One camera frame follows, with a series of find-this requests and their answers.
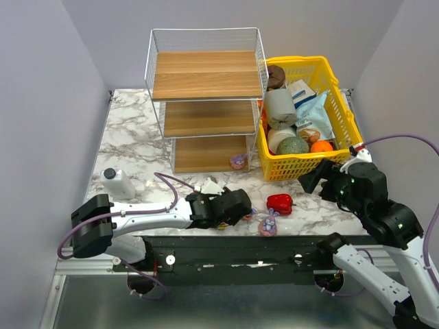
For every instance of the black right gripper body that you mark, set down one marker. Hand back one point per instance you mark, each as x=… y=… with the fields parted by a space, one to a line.
x=319 y=177

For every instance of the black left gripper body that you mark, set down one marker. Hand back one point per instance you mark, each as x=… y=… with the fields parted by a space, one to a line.
x=238 y=207

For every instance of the purple bunny donut toy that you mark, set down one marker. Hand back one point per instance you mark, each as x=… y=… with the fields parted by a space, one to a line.
x=250 y=215

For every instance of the purple bunny figure toy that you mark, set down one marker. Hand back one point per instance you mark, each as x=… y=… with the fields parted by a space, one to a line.
x=238 y=162

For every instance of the purple bunny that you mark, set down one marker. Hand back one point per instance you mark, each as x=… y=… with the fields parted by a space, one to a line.
x=268 y=226

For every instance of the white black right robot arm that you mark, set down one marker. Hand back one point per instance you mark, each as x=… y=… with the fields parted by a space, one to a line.
x=413 y=304

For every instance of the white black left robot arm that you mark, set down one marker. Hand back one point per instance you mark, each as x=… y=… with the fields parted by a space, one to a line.
x=103 y=227

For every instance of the red bell pepper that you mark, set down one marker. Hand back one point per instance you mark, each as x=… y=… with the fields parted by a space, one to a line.
x=280 y=203

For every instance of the orange fruit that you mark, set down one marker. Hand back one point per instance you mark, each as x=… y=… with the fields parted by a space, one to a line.
x=321 y=146

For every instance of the green melon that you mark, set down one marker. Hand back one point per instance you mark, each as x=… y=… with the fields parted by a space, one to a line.
x=292 y=145

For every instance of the white cylinder container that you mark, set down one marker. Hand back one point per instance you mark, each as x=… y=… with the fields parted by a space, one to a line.
x=274 y=137

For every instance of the light blue snack bag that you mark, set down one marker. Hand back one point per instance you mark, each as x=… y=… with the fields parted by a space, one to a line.
x=313 y=122

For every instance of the grey paper roll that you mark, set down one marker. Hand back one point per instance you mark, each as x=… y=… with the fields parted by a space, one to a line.
x=280 y=109

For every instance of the white blue box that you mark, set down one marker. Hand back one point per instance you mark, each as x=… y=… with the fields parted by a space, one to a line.
x=300 y=92

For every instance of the white bottle grey cap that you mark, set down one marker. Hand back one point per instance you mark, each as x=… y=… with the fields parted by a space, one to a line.
x=118 y=184

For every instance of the yellow plastic basket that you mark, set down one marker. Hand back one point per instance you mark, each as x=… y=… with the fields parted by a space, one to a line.
x=318 y=74

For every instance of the brown chocolate donut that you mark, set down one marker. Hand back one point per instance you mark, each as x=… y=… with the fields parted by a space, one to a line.
x=276 y=77

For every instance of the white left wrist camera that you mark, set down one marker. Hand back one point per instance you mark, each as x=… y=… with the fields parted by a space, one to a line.
x=209 y=187

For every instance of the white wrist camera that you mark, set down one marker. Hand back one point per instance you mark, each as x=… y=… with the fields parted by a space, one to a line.
x=209 y=187
x=359 y=153

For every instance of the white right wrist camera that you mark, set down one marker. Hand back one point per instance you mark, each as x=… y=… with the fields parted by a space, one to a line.
x=359 y=153

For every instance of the aluminium frame rail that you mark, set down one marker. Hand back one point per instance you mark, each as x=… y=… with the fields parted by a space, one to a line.
x=86 y=294

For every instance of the white wire wooden shelf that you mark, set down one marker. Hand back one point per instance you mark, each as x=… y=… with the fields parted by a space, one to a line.
x=206 y=87

